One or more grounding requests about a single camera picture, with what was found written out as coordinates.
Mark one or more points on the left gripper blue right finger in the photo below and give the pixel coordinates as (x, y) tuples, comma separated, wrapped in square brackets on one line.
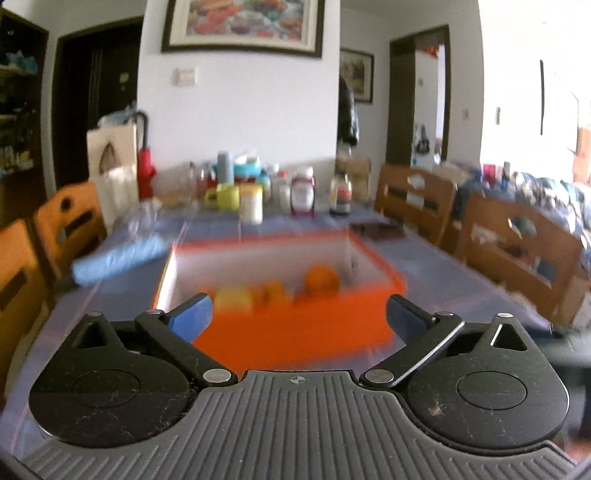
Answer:
[(406, 319)]

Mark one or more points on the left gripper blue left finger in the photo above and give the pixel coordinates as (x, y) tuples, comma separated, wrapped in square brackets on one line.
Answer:
[(189, 319)]

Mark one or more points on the yellow-green lemon front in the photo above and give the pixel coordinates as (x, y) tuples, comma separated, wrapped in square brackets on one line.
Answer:
[(232, 299)]

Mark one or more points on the small orange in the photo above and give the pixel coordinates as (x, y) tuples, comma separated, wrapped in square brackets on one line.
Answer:
[(270, 293)]

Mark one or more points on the orange storage box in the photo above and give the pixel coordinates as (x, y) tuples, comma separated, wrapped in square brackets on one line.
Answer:
[(310, 329)]

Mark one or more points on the large orange fruit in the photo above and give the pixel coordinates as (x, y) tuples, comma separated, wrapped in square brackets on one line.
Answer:
[(321, 279)]

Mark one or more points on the checked blue tablecloth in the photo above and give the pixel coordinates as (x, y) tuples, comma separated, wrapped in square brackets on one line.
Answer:
[(435, 282)]

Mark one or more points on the folded light blue cloth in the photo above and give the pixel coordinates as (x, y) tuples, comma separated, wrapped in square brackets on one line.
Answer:
[(117, 260)]

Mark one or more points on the smartphone in brown case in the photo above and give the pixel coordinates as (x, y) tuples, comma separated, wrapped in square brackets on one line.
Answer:
[(377, 230)]

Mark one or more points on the clear glass pitcher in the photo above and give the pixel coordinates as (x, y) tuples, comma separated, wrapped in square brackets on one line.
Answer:
[(141, 219)]

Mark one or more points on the wooden chair near right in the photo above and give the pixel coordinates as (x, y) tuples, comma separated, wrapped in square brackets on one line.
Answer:
[(519, 248)]

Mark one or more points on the wooden chair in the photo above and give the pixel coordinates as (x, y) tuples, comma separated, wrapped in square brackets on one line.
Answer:
[(24, 293), (417, 198), (519, 248), (70, 225)]

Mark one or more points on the wooden chair far right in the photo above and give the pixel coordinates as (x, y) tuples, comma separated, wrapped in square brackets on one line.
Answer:
[(417, 198)]

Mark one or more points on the yellow-green mug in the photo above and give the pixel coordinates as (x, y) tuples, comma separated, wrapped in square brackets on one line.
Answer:
[(223, 197)]

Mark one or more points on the white yellow-lid jar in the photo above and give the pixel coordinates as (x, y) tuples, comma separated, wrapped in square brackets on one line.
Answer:
[(251, 204)]

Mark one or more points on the blue grey tumbler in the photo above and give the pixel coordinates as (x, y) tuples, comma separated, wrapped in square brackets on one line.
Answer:
[(225, 169)]

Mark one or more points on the red folded umbrella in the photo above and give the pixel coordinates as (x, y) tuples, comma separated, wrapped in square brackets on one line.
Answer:
[(145, 169)]

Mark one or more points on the teal bowl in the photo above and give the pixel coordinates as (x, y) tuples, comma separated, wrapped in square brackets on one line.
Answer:
[(247, 169)]

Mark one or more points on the wooden chair near left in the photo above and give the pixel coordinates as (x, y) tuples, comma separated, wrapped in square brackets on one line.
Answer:
[(24, 293)]

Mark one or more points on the red mouthwash bottle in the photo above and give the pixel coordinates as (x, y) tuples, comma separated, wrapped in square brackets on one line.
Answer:
[(302, 192)]

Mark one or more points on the white paper gift bag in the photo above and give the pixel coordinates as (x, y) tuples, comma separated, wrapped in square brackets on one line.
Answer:
[(112, 166)]

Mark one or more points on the small framed landscape painting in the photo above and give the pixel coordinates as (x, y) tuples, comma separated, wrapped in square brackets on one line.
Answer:
[(357, 68)]

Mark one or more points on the large framed food painting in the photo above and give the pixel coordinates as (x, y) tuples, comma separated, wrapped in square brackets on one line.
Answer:
[(291, 27)]

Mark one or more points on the dark wooden shelf cabinet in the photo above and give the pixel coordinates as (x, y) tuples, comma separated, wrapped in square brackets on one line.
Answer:
[(23, 49)]

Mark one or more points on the cardboard box by wall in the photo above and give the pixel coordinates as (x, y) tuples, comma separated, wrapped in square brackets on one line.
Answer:
[(358, 171)]

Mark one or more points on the white wall switch panel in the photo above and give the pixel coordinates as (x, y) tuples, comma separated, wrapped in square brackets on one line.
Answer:
[(184, 77)]

